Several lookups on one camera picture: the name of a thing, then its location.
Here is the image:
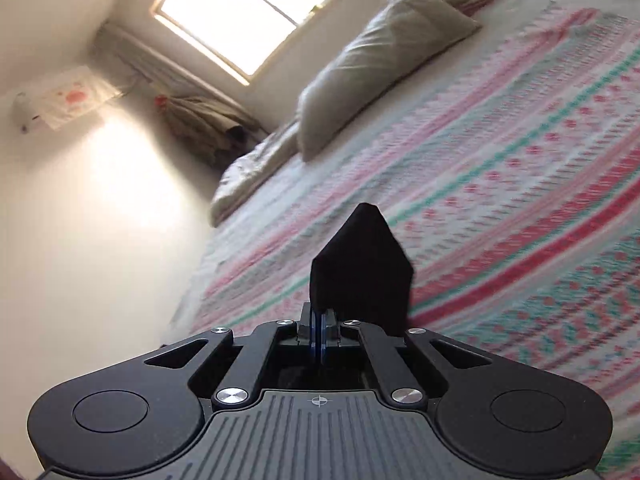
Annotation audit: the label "window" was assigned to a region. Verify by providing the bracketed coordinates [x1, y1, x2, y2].
[150, 0, 354, 87]

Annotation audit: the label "grey quilt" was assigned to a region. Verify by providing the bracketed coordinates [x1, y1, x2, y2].
[209, 0, 556, 228]

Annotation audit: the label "hanging tan jacket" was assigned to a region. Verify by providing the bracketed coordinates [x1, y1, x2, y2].
[154, 92, 269, 162]

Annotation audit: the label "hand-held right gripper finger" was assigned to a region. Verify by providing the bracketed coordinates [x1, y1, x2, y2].
[319, 304, 495, 409]
[144, 302, 320, 409]

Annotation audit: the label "patterned grey curtain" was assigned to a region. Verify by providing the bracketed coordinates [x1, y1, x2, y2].
[95, 22, 271, 136]

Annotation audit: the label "patterned bed blanket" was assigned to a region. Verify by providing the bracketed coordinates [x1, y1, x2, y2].
[165, 0, 640, 477]

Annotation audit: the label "grey pillow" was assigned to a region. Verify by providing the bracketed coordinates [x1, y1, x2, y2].
[296, 0, 484, 163]

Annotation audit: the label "black pants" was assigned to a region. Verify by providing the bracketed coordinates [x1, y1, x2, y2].
[307, 202, 416, 338]

